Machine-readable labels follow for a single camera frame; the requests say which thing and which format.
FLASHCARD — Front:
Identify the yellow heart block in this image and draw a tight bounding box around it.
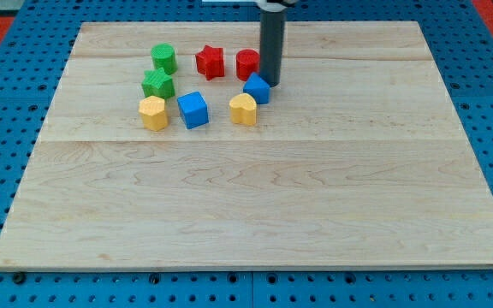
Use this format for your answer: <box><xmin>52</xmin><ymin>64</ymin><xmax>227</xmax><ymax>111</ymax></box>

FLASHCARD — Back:
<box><xmin>229</xmin><ymin>93</ymin><xmax>257</xmax><ymax>126</ymax></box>

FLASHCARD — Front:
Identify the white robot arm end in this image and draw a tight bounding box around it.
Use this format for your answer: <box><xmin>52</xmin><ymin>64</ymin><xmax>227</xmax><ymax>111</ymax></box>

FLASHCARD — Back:
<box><xmin>201</xmin><ymin>0</ymin><xmax>298</xmax><ymax>13</ymax></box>

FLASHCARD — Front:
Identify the blue cube block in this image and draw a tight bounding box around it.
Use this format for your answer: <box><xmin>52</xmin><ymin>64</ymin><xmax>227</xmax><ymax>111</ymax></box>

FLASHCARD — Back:
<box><xmin>177</xmin><ymin>92</ymin><xmax>209</xmax><ymax>129</ymax></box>

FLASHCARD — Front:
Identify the blue triangle block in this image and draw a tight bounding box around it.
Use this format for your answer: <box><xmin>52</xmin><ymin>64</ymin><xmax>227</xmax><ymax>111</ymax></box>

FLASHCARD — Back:
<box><xmin>243</xmin><ymin>73</ymin><xmax>270</xmax><ymax>104</ymax></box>

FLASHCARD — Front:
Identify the red cylinder block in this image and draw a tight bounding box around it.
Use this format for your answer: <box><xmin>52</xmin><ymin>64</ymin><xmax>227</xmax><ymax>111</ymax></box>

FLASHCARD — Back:
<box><xmin>235</xmin><ymin>49</ymin><xmax>260</xmax><ymax>81</ymax></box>

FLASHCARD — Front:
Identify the red star block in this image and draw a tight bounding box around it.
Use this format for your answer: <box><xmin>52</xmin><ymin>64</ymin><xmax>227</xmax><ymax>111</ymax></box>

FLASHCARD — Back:
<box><xmin>195</xmin><ymin>45</ymin><xmax>225</xmax><ymax>80</ymax></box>

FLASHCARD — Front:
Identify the yellow hexagon block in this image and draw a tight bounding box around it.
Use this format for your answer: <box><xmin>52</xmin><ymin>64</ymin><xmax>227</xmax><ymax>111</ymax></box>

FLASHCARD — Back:
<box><xmin>139</xmin><ymin>96</ymin><xmax>169</xmax><ymax>131</ymax></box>

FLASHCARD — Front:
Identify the light wooden board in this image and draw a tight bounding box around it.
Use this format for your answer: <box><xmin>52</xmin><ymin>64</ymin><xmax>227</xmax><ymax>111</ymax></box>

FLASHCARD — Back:
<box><xmin>0</xmin><ymin>21</ymin><xmax>493</xmax><ymax>272</ymax></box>

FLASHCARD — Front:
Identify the green star block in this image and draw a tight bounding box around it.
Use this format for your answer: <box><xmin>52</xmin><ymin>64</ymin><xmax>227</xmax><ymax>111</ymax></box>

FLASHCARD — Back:
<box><xmin>141</xmin><ymin>68</ymin><xmax>175</xmax><ymax>99</ymax></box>

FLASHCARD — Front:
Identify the green cylinder block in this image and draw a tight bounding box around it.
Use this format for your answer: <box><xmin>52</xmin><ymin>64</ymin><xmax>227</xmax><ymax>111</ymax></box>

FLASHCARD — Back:
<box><xmin>151</xmin><ymin>43</ymin><xmax>177</xmax><ymax>74</ymax></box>

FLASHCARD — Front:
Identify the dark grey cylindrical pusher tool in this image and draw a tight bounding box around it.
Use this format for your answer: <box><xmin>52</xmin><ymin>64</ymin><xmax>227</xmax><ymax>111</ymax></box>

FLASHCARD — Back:
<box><xmin>259</xmin><ymin>8</ymin><xmax>286</xmax><ymax>87</ymax></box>

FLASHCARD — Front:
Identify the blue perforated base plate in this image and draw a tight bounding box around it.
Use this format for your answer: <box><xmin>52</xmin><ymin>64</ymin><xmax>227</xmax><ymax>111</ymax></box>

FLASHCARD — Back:
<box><xmin>0</xmin><ymin>1</ymin><xmax>493</xmax><ymax>307</ymax></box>

